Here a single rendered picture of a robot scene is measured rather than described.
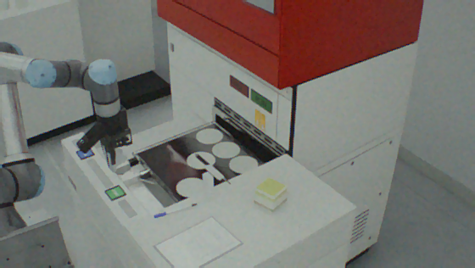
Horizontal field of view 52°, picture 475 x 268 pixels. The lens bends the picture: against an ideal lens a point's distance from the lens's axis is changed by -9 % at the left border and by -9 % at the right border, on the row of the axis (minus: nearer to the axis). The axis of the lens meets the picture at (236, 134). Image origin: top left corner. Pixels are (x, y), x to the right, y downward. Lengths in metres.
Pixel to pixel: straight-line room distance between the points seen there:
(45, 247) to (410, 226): 2.11
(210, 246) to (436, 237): 1.81
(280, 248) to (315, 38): 0.66
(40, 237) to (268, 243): 0.66
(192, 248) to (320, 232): 0.38
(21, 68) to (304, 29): 0.85
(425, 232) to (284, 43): 1.76
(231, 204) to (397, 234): 1.55
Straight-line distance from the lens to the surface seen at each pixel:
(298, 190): 1.67
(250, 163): 1.88
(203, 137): 2.01
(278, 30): 1.58
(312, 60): 1.71
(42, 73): 1.40
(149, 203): 1.76
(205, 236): 1.51
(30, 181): 1.73
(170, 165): 1.88
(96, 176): 1.78
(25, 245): 1.58
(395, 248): 2.91
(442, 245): 3.01
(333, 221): 1.58
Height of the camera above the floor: 2.04
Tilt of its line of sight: 34 degrees down
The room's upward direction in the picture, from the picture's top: straight up
